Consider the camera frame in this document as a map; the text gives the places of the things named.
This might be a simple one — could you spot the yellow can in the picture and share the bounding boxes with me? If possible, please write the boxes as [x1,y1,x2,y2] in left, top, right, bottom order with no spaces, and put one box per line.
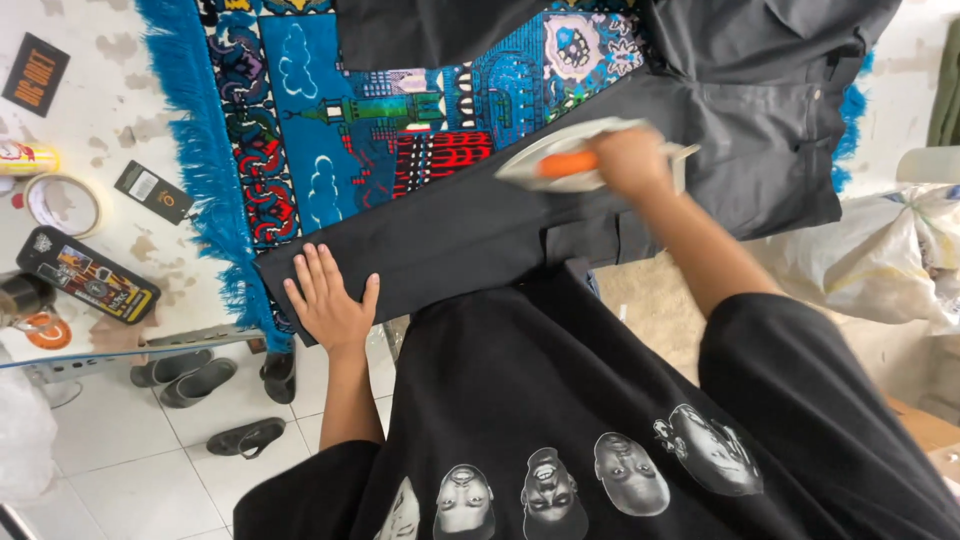
[0,141,62,178]

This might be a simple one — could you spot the dark metal cylinder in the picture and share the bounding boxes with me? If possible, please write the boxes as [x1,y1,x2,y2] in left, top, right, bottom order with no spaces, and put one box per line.
[0,270,57,329]

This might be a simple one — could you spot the cardboard box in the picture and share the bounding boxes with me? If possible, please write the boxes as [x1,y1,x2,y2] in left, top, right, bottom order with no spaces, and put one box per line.
[885,395,960,489]

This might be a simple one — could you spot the clear plastic bag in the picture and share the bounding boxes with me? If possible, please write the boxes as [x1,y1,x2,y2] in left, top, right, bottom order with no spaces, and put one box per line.
[0,367,60,505]

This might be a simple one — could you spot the green cloth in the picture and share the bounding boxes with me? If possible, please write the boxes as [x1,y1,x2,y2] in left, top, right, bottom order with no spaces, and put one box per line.
[926,16,960,149]

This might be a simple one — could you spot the orange and white round sticker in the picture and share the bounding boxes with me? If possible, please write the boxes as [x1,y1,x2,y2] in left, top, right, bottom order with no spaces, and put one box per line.
[16,311,74,352]

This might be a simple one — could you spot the black card with orange print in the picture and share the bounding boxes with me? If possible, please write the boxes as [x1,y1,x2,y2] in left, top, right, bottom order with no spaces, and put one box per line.
[0,31,72,119]

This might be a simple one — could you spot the white plastic bag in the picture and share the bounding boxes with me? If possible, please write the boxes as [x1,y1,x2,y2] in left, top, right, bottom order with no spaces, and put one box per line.
[765,183,960,336]

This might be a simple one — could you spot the blue patterned fringed rug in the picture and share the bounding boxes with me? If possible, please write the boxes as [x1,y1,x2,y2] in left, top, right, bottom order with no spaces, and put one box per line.
[135,0,875,355]

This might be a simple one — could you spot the person's black printed t-shirt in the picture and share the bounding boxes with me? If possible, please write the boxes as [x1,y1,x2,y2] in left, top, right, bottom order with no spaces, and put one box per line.
[233,258,960,540]

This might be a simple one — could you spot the silver iron with orange handle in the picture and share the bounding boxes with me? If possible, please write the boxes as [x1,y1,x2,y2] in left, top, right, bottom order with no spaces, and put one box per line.
[493,116,702,198]

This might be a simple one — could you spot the perforated metal rail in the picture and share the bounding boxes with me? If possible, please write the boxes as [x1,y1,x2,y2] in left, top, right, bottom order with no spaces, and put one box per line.
[22,324,267,385]

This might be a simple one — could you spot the person's left hand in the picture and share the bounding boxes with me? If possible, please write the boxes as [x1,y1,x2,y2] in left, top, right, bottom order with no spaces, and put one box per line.
[282,242,381,354]

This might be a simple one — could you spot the black packet with pictures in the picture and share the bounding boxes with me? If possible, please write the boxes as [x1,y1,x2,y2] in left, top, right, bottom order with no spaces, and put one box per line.
[15,225,162,326]

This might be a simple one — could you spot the beige tape roll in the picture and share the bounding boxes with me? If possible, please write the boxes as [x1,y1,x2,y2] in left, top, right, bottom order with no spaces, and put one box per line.
[22,173,106,240]

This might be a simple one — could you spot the grey sandal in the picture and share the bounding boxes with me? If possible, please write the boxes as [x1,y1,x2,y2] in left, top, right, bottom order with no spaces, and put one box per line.
[129,348,216,389]
[159,357,239,410]

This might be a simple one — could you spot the black sandal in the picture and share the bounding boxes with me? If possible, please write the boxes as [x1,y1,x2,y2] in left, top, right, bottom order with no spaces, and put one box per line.
[259,341,297,406]
[205,417,288,460]

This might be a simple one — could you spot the blue cable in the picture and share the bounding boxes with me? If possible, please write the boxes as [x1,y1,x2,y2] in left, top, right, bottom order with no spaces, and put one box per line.
[0,341,264,370]

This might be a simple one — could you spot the white roll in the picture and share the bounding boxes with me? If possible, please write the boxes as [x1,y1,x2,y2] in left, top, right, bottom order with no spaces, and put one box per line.
[896,145,960,186]

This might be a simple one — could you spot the black tag with white label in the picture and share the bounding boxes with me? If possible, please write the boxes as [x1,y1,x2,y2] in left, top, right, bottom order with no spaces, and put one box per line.
[114,159,195,227]

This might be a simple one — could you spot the black trousers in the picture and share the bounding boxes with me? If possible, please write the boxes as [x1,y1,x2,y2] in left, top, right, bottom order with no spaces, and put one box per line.
[253,0,905,348]

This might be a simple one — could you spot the person's right hand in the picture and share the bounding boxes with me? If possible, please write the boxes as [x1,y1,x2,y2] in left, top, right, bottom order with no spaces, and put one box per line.
[588,125,678,205]

